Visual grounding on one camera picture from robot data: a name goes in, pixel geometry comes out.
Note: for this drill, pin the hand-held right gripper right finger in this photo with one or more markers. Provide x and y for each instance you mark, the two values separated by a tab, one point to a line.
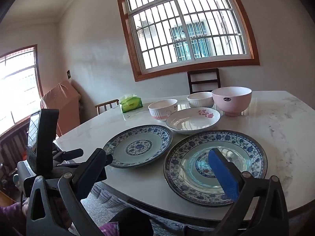
224	174

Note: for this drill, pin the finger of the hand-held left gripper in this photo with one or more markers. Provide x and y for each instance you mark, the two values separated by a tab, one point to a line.
109	159
71	153

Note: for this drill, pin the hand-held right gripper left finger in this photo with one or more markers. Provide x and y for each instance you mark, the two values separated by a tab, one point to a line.
86	177

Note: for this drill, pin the small blue patterned plate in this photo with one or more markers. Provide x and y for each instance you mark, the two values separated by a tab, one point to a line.
137	147

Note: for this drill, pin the large blue patterned plate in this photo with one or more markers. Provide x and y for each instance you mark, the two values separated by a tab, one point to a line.
187	167

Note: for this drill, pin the white plate pink flower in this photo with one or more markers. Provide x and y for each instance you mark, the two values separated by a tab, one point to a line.
192	123

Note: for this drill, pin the white rabbit print bowl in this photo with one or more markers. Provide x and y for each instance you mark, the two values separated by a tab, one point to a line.
162	113

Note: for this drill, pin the pink bowl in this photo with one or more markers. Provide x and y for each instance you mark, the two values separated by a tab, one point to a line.
231	103

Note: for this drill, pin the person's left forearm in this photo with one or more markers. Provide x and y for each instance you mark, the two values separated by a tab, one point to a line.
9	216

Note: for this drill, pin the dark wooden furniture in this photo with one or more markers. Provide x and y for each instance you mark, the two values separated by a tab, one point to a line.
12	140

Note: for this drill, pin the grey quilted cloth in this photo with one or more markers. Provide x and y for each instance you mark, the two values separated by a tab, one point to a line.
108	199

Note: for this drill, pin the person's purple clothing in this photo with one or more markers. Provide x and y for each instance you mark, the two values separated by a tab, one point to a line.
109	228

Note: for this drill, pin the light wooden chair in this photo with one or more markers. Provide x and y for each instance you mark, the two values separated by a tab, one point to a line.
107	102

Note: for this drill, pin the side wooden framed window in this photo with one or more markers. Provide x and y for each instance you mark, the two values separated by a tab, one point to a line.
19	83

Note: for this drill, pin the green tissue pack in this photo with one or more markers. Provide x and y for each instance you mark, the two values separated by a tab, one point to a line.
131	105

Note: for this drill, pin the white ribbed bowl blue base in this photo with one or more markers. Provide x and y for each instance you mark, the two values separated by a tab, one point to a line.
199	102

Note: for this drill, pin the dark slatted chair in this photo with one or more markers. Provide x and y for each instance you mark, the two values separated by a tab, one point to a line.
203	73

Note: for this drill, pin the large wooden framed barred window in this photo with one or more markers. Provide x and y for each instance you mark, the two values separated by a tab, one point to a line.
196	66

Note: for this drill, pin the dark wall switch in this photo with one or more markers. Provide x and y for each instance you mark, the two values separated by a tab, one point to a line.
69	75

